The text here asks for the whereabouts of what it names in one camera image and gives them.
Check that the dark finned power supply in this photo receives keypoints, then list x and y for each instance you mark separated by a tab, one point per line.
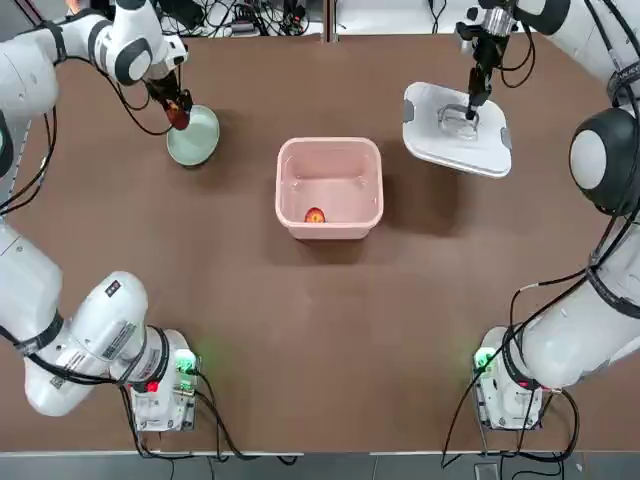
187	12

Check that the pale green round plate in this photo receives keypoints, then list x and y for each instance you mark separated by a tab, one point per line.
197	142

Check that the red apple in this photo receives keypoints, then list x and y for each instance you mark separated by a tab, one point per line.
179	120
315	216

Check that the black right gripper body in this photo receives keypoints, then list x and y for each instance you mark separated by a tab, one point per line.
490	52

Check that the white lid grey clasps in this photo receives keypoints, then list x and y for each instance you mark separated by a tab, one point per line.
450	152

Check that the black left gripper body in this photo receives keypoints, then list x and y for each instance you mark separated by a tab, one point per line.
165	87

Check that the pale pink storage box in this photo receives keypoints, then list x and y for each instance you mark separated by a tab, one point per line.
330	165

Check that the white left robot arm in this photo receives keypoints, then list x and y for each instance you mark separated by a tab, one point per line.
30	300

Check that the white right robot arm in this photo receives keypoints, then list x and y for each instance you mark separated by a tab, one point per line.
565	345

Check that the aluminium frame post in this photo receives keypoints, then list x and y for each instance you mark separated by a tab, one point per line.
330	20

